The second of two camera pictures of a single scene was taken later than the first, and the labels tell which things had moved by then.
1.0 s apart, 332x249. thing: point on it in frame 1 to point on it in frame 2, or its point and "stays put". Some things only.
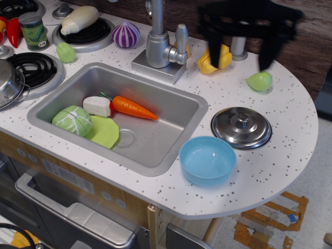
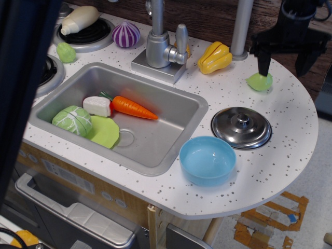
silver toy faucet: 161,61 stays put
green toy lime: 261,81 stays put
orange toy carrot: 128,107 stays put
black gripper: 265,18 to 291,34
